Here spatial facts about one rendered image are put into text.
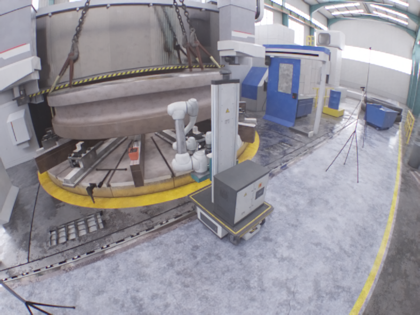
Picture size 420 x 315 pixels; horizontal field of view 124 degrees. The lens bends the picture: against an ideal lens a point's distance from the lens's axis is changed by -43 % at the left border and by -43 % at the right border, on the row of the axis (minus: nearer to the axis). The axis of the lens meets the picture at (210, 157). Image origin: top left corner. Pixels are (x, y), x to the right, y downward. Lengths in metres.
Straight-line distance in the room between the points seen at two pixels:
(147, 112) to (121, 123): 0.49
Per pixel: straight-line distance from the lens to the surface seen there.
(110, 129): 3.37
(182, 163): 2.08
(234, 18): 6.57
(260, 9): 7.65
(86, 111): 3.69
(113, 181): 3.22
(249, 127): 4.05
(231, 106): 2.03
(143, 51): 6.45
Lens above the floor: 1.94
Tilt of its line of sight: 28 degrees down
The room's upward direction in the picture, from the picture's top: 1 degrees counter-clockwise
